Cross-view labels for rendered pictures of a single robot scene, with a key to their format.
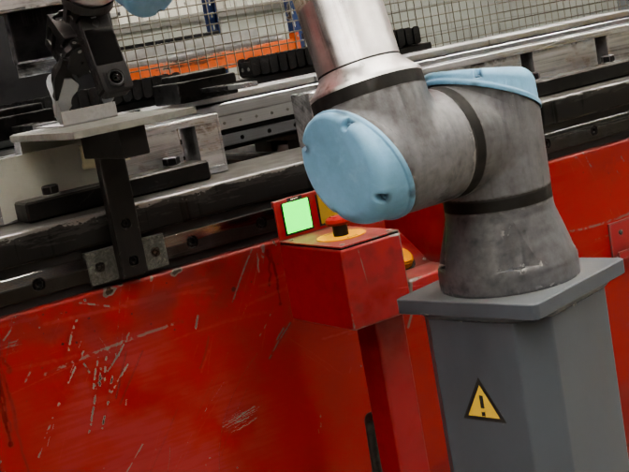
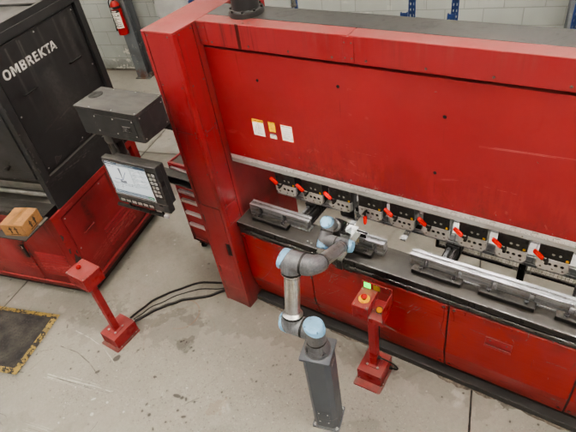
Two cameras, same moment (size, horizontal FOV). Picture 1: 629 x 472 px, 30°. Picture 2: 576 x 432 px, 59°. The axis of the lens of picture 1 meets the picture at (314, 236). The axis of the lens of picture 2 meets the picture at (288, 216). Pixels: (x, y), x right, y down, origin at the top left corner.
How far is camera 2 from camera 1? 286 cm
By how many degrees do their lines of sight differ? 68
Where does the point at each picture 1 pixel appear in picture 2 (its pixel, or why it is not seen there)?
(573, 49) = (518, 290)
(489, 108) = (303, 333)
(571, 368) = (309, 369)
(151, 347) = (343, 279)
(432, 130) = (290, 329)
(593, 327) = (318, 368)
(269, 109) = not seen: hidden behind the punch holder
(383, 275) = (361, 313)
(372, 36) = (287, 311)
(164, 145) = (368, 244)
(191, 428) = (349, 294)
